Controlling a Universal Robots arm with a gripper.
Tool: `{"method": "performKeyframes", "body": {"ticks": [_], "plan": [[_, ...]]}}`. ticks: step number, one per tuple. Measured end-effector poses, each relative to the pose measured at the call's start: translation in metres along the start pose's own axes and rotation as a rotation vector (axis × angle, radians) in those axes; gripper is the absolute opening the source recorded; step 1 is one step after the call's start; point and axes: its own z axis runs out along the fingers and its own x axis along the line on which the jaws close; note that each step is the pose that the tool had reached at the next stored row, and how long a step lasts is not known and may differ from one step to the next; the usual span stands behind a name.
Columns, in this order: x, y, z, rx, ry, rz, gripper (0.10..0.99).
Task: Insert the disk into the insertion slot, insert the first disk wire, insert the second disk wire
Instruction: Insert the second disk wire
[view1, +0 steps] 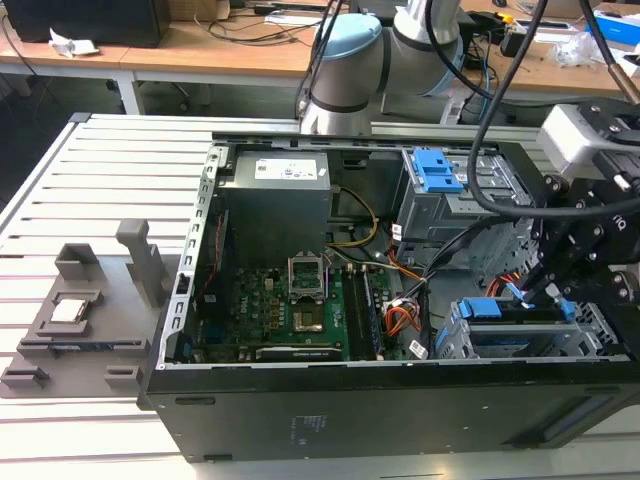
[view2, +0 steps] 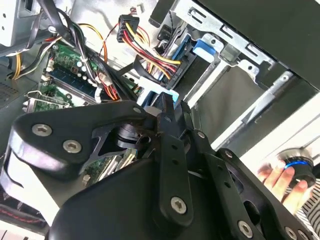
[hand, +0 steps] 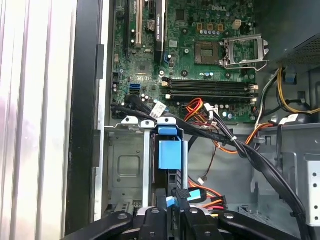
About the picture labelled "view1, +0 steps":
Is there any grey metal drive cage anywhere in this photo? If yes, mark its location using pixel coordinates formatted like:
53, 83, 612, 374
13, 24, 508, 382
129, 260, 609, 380
393, 148, 536, 254

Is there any silver CPU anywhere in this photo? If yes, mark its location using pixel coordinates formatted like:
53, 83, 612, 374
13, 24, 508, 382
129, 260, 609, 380
49, 298, 92, 324

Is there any black box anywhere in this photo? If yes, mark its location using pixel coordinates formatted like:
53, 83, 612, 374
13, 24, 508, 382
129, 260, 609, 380
2, 0, 171, 49

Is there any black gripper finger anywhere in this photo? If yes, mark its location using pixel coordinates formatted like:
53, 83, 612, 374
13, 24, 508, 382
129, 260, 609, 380
555, 258, 640, 315
521, 173, 605, 308

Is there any orange flat wire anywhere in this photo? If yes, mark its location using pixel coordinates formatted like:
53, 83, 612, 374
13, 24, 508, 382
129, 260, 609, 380
383, 306, 422, 337

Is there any blue plastic cage latch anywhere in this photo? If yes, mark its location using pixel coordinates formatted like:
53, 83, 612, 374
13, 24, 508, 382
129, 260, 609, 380
412, 148, 464, 194

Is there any black cable with brown sleeve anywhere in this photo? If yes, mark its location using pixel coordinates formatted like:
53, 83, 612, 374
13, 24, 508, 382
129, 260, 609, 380
580, 0, 640, 105

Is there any CPU socket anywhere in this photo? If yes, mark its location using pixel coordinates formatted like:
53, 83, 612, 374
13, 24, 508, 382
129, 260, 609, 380
289, 307, 326, 336

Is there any crumpled white paper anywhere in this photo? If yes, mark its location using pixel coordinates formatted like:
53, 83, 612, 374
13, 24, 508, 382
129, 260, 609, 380
48, 27, 101, 58

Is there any blue cardboard box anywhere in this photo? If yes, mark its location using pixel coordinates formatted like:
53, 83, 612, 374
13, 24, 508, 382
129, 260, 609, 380
592, 12, 640, 52

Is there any clear plastic bag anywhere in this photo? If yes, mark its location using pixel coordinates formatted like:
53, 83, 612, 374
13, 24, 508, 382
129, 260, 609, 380
549, 31, 626, 69

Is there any grey power supply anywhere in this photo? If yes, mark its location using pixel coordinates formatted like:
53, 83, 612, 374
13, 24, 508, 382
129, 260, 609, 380
217, 149, 332, 257

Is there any hard disk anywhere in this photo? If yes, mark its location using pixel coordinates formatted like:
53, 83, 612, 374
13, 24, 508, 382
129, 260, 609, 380
434, 296, 576, 357

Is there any grey parts rack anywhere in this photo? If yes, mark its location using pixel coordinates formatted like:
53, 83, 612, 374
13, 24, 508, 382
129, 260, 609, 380
0, 218, 170, 399

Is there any metal socket cover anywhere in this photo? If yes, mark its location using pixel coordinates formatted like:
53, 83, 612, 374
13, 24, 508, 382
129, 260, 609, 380
286, 254, 327, 304

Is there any small black device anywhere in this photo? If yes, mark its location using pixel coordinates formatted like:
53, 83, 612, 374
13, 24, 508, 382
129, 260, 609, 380
500, 27, 531, 59

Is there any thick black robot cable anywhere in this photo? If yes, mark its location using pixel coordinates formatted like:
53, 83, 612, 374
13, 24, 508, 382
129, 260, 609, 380
467, 0, 640, 221

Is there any green motherboard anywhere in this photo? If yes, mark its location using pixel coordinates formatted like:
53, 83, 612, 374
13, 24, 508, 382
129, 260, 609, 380
192, 249, 396, 362

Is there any orange and yellow wire bundle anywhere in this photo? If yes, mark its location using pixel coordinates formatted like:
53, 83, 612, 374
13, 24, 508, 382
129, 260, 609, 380
388, 248, 427, 282

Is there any black PC case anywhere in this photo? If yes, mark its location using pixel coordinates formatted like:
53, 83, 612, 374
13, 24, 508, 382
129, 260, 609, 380
135, 130, 640, 462

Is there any blue cable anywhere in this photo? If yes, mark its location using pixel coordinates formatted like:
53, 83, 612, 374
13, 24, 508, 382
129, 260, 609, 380
478, 64, 501, 122

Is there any black graphics card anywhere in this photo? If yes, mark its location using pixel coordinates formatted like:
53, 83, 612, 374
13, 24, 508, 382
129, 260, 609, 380
253, 343, 347, 361

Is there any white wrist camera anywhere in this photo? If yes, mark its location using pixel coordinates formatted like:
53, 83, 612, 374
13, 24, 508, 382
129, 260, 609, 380
539, 103, 617, 174

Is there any black RAM slot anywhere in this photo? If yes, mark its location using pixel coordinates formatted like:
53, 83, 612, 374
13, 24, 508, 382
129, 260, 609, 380
342, 269, 366, 360
360, 267, 385, 357

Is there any black wire bundle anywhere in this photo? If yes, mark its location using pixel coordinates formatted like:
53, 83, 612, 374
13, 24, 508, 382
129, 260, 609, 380
419, 212, 506, 287

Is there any wooden desk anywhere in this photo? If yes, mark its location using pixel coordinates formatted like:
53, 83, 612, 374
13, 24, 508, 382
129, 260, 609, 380
0, 0, 640, 92

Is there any grey metal disk bay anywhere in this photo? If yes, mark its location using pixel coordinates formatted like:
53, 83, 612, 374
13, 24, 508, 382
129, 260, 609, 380
432, 297, 626, 361

